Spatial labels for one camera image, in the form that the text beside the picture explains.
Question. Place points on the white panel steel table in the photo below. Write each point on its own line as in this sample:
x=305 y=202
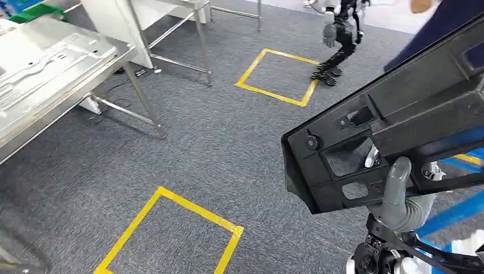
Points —
x=113 y=26

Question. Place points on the green plastic crate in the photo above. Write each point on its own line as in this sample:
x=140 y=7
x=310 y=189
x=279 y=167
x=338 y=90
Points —
x=36 y=12

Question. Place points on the humanoid robot with black legs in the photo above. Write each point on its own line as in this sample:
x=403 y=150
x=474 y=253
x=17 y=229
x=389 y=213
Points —
x=342 y=49

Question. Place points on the steel work table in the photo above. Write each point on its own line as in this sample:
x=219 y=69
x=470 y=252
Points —
x=113 y=64

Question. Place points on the steel table frame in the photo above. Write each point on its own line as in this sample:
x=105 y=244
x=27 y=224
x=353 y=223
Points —
x=259 y=15

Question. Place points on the yellow floor tape square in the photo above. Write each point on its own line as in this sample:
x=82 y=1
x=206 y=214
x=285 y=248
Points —
x=230 y=242
x=278 y=96

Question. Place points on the blue metal shelf rack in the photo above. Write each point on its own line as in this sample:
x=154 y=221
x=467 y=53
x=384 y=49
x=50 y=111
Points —
x=450 y=215

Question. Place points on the black plastic plate bracket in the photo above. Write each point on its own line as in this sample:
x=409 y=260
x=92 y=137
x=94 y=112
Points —
x=416 y=106

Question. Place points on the person's hand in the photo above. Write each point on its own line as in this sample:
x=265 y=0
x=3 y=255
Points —
x=420 y=5

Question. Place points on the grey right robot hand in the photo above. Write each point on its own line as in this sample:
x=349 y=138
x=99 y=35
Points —
x=397 y=204

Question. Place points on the pressed sheet metal panel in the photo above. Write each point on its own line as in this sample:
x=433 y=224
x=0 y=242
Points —
x=49 y=68

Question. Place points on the person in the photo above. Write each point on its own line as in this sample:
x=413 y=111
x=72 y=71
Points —
x=435 y=34

